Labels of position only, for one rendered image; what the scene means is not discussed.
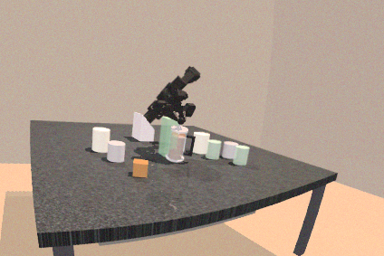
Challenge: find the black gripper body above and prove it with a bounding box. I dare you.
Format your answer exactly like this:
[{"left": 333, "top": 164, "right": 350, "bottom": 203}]
[{"left": 153, "top": 94, "right": 196, "bottom": 117}]

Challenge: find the small orange cube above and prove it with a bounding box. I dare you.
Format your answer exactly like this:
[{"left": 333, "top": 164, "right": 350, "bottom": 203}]
[{"left": 133, "top": 159, "right": 149, "bottom": 178}]

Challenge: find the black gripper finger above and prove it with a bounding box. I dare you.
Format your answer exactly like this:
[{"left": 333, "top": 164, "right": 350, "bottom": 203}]
[
  {"left": 178, "top": 106, "right": 188, "bottom": 122},
  {"left": 163, "top": 104, "right": 179, "bottom": 122}
]

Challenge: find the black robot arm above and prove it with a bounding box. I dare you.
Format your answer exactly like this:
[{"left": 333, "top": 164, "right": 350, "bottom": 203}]
[{"left": 143, "top": 66, "right": 201, "bottom": 124}]

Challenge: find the light grey cylinder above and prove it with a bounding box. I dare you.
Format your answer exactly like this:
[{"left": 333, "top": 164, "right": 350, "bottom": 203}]
[
  {"left": 107, "top": 140, "right": 125, "bottom": 163},
  {"left": 222, "top": 141, "right": 239, "bottom": 159}
]

